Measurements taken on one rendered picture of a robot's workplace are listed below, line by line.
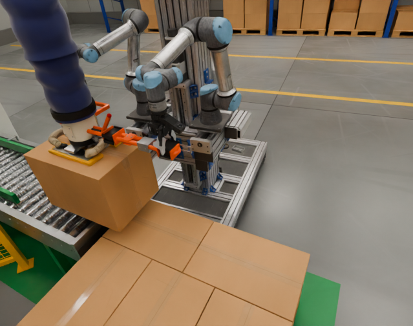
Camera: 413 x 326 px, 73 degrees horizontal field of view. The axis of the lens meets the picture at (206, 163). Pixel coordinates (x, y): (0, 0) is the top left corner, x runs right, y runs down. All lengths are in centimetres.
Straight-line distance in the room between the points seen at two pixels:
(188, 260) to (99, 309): 50
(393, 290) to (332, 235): 53
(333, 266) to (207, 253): 107
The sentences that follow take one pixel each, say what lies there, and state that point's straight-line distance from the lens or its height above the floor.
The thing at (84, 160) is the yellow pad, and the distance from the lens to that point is 163.
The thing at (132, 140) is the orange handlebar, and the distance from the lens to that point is 149.
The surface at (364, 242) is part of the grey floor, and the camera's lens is 263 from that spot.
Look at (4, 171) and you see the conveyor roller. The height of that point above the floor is 53.
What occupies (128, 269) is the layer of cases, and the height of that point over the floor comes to 54.
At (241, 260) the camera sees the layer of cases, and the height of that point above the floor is 54.
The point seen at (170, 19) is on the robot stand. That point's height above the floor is 161.
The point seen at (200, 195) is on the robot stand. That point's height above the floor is 22.
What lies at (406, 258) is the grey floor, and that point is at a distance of 266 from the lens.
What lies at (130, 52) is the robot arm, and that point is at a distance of 209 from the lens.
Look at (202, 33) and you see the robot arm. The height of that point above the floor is 161.
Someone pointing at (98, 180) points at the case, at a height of 107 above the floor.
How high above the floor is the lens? 193
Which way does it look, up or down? 37 degrees down
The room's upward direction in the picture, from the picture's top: 5 degrees counter-clockwise
